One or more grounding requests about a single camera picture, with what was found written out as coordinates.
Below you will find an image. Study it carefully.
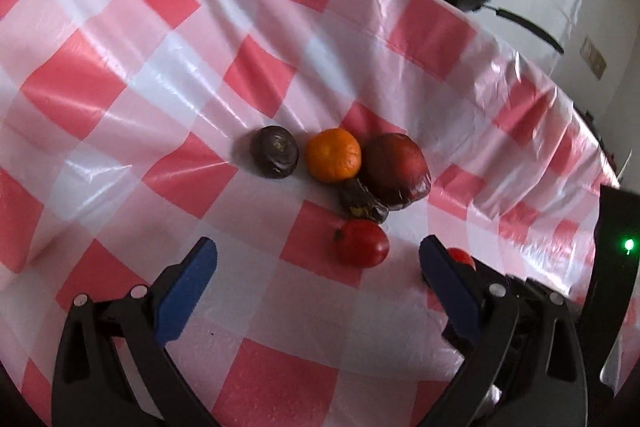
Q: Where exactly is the red white checkered tablecloth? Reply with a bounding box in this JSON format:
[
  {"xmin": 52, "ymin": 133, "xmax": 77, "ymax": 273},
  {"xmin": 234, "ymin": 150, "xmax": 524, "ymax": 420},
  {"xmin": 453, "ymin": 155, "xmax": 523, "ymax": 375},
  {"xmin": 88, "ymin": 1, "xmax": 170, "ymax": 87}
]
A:
[{"xmin": 0, "ymin": 0, "xmax": 623, "ymax": 427}]

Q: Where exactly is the small orange tangerine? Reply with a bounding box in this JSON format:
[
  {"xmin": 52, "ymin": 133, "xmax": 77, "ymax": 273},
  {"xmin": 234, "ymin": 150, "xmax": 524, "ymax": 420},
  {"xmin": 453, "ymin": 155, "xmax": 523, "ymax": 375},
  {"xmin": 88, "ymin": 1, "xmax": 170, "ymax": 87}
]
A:
[{"xmin": 305, "ymin": 128, "xmax": 362, "ymax": 184}]

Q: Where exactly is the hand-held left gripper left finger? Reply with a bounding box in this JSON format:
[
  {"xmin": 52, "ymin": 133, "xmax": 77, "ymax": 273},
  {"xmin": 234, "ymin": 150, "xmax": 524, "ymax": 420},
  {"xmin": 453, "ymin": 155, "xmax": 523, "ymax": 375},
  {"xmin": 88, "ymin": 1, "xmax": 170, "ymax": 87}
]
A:
[{"xmin": 51, "ymin": 236, "xmax": 218, "ymax": 427}]

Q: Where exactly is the dark purple passion fruit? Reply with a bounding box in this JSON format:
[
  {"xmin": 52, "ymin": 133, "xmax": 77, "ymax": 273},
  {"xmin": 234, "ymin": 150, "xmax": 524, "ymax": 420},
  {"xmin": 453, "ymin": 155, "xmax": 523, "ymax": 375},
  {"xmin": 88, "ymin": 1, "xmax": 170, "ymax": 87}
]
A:
[{"xmin": 250, "ymin": 125, "xmax": 300, "ymax": 180}]

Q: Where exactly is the small dark wrinkled fruit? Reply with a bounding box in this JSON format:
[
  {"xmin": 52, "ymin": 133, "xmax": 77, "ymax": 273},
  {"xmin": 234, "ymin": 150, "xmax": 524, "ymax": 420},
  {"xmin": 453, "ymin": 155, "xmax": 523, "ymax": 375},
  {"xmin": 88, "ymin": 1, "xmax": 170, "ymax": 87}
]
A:
[{"xmin": 340, "ymin": 179, "xmax": 390, "ymax": 224}]

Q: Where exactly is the wall outlet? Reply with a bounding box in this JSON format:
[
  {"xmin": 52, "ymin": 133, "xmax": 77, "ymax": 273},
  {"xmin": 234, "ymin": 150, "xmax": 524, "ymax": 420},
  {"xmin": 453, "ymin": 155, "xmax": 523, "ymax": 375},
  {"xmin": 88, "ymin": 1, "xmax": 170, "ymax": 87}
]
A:
[{"xmin": 581, "ymin": 37, "xmax": 608, "ymax": 80}]

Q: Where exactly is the dark red apple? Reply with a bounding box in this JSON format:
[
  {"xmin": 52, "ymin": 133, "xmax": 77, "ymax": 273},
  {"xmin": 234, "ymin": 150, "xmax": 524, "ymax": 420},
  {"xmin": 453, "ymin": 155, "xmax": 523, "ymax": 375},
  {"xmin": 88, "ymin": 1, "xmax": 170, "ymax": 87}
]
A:
[{"xmin": 360, "ymin": 133, "xmax": 432, "ymax": 212}]

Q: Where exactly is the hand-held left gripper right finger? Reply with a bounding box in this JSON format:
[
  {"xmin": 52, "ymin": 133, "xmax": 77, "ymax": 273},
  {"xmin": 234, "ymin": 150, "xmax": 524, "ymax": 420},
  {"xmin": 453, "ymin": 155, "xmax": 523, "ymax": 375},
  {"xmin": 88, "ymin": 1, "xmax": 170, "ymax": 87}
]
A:
[{"xmin": 419, "ymin": 236, "xmax": 588, "ymax": 427}]

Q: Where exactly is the small red cherry tomato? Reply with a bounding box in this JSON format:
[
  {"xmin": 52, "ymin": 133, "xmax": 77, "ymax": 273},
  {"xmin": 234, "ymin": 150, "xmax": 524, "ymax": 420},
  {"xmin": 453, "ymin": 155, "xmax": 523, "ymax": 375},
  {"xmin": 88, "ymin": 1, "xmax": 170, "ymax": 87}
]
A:
[{"xmin": 445, "ymin": 248, "xmax": 476, "ymax": 269}]

